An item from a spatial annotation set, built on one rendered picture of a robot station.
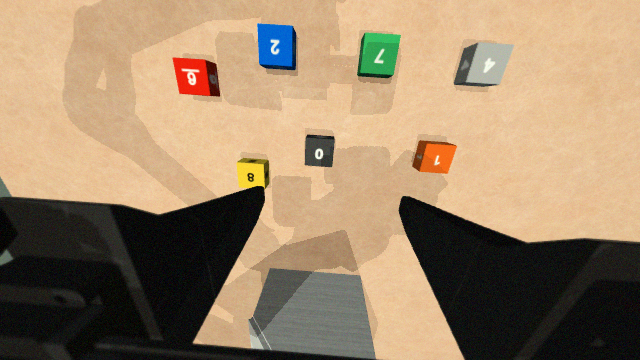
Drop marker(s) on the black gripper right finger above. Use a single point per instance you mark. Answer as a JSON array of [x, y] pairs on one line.
[[502, 297]]

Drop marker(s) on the black block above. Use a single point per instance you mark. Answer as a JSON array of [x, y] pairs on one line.
[[319, 150]]

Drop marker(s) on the green block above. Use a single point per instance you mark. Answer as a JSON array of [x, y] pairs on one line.
[[378, 55]]

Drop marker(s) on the orange block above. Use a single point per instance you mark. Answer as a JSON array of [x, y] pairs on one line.
[[433, 156]]

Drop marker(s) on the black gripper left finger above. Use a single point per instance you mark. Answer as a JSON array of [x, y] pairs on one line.
[[174, 264]]

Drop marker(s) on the red block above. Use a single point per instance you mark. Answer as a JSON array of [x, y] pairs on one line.
[[196, 77]]

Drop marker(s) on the yellow block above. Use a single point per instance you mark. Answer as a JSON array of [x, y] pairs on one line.
[[253, 172]]

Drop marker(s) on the blue block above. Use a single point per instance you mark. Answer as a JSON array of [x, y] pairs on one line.
[[277, 46]]

